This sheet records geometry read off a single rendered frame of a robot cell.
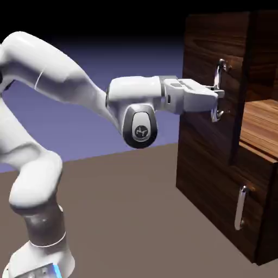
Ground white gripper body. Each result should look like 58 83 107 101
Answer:
181 78 219 115

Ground dark wood cabinet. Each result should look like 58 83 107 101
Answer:
175 9 278 267

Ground dark wood cabinet door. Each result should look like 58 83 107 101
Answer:
175 127 275 265
178 12 251 167

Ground curved silver door handle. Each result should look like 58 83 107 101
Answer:
233 184 251 231
210 58 232 123

